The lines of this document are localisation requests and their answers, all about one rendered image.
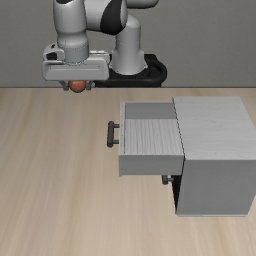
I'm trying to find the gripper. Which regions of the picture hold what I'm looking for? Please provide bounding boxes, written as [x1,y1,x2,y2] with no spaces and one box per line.
[41,42,111,92]

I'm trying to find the peach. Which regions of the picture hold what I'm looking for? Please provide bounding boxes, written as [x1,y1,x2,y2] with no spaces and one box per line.
[68,79,87,94]

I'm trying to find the grey cabinet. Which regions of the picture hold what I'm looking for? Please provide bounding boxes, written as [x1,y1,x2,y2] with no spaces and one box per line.
[161,96,256,218]

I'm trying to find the grey drawer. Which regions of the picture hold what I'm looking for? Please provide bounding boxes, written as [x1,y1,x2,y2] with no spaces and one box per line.
[106,101,186,177]

